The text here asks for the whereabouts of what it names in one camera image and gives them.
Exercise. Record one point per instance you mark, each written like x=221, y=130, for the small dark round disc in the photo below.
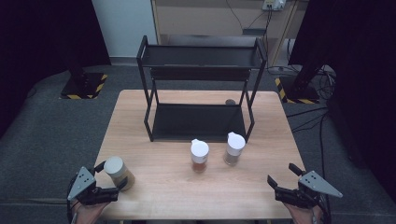
x=230, y=101

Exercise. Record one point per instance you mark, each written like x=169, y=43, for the dark curtain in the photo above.
x=40, y=40
x=361, y=62

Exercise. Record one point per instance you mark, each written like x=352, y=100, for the spice jar with orange powder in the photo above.
x=199, y=153

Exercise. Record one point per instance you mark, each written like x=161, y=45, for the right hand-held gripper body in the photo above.
x=299, y=196

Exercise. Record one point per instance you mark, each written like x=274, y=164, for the spice jar with grey powder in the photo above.
x=234, y=146

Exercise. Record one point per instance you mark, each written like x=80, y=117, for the person's right hand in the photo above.
x=303, y=215

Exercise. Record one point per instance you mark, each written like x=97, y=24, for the person's left hand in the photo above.
x=87, y=214

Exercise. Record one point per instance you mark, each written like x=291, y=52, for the spice jar with tan powder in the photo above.
x=116, y=170

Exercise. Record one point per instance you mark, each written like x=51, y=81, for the white power strip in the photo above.
x=274, y=4

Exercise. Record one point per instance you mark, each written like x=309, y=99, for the black metal two-tier rack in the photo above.
x=199, y=121

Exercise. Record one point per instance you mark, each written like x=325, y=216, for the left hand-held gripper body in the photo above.
x=93, y=194

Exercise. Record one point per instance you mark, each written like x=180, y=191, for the black stand base with hazard tape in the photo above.
x=82, y=88
x=299, y=95

